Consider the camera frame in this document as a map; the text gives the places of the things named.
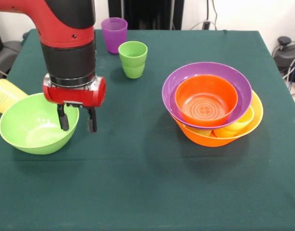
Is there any green bowl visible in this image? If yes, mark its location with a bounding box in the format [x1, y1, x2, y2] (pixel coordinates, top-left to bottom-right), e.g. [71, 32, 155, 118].
[0, 92, 80, 155]

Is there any purple cup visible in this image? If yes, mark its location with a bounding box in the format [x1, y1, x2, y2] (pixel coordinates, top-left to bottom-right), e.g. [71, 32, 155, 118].
[100, 17, 128, 54]

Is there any green stepped cup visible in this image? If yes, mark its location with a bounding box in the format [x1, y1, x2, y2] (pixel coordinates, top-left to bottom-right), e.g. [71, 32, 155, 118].
[118, 41, 148, 79]

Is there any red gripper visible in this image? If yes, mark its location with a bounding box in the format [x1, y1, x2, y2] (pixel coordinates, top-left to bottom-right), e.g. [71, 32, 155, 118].
[42, 76, 107, 134]

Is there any yellow tapered cup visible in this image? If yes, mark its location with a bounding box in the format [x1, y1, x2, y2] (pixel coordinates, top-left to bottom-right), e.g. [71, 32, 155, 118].
[0, 78, 29, 114]

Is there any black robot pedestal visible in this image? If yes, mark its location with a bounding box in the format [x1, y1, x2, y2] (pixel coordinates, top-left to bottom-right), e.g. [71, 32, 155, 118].
[108, 0, 184, 30]

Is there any purple bowl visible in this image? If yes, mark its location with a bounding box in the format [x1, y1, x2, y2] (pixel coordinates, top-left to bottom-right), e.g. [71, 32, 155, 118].
[161, 62, 253, 130]

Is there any black hanging cable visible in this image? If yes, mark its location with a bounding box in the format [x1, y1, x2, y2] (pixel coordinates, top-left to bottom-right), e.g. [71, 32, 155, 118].
[211, 0, 219, 31]

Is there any grey office chair base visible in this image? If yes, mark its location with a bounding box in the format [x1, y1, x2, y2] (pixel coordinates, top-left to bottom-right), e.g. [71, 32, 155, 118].
[0, 19, 23, 77]

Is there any large yellow-orange bowl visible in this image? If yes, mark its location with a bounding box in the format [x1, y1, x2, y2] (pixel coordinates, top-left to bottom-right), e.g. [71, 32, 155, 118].
[170, 91, 264, 148]

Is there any yellow-orange stepped cup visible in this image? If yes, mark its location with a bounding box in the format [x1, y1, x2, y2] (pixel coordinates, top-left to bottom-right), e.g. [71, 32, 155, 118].
[213, 105, 255, 138]

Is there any light green tapered cup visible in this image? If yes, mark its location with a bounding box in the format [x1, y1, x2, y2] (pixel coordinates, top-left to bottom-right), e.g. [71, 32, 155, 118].
[187, 127, 213, 137]

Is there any orange-red bowl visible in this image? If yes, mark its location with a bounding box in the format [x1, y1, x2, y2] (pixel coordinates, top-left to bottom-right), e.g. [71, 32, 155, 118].
[174, 74, 239, 128]

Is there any dark green tablecloth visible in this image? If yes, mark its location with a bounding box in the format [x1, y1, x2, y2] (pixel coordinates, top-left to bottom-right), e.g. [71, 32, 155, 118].
[0, 28, 295, 231]

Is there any blue and white cable bundle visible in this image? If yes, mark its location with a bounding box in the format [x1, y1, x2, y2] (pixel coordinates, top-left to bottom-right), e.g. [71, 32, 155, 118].
[282, 52, 295, 91]

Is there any grey cable with plug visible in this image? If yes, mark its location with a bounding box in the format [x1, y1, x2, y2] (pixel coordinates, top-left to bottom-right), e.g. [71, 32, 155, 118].
[190, 20, 218, 31]

